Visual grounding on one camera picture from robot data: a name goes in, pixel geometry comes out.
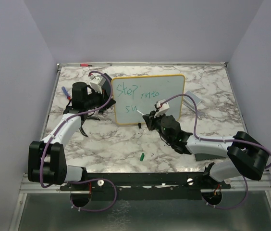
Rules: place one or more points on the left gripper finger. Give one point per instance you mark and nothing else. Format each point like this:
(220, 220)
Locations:
(105, 86)
(109, 104)

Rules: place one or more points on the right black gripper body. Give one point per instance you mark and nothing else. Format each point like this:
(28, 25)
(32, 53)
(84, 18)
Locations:
(156, 121)

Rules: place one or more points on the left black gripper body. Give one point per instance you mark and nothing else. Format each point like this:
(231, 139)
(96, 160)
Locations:
(96, 99)

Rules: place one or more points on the yellow framed whiteboard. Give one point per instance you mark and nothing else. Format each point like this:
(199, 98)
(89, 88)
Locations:
(142, 93)

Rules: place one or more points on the green marker cap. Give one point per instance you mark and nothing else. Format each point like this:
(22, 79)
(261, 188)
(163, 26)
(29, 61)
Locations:
(142, 157)

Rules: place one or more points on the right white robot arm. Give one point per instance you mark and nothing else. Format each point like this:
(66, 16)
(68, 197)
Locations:
(244, 156)

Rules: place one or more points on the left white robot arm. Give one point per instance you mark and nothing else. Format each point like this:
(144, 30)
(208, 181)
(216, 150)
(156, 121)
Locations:
(46, 158)

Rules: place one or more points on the white whiteboard eraser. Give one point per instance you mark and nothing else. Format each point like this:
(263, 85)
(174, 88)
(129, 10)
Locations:
(196, 99)

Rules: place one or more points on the black multitool pliers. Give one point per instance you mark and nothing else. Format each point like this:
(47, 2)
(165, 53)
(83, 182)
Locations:
(86, 122)

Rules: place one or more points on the blue red screwdriver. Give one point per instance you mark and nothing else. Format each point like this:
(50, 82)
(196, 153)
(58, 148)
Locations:
(66, 93)

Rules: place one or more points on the silver wrench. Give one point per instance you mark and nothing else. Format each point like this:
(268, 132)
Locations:
(200, 114)

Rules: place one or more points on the black box front right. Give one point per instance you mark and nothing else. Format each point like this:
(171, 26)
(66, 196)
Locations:
(207, 157)

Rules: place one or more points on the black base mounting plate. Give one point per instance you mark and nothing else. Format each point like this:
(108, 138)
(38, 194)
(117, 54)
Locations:
(152, 186)

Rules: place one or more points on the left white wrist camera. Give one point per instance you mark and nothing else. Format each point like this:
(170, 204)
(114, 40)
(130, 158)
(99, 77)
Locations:
(97, 82)

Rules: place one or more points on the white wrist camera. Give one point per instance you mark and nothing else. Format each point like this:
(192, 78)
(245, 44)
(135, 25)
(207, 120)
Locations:
(97, 82)
(161, 108)

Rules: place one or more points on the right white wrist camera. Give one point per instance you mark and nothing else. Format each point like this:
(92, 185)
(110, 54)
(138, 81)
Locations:
(161, 108)

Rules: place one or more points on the red marker on rail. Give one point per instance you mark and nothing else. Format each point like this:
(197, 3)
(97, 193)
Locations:
(86, 65)

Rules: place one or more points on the aluminium table frame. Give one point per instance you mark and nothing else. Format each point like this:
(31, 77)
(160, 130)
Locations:
(245, 207)

